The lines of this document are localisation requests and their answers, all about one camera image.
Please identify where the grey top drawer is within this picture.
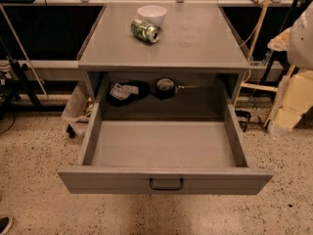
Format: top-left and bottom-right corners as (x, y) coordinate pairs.
(57, 78), (274, 196)

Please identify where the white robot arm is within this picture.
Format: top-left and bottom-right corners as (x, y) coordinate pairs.
(268, 2), (313, 135)

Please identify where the grey drawer cabinet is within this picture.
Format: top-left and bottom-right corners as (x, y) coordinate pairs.
(78, 2), (248, 120)

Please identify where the white bowl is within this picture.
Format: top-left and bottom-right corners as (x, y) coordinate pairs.
(137, 5), (167, 27)

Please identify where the green soda can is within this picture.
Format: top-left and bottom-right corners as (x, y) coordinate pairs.
(131, 19), (158, 43)

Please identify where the black cloth with paper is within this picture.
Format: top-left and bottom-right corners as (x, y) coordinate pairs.
(107, 80), (150, 107)

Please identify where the clear plastic bin on wheels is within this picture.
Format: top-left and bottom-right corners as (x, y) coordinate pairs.
(62, 81), (94, 137)

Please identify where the black tripod stand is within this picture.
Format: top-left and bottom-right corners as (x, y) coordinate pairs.
(0, 39), (43, 111)

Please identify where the black and white shoe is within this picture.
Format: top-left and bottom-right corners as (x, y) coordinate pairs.
(0, 216), (14, 235)

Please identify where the wooden easel frame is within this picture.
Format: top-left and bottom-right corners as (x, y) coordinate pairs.
(232, 0), (296, 129)

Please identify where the black top drawer handle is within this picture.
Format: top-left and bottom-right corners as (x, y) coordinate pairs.
(150, 178), (184, 191)

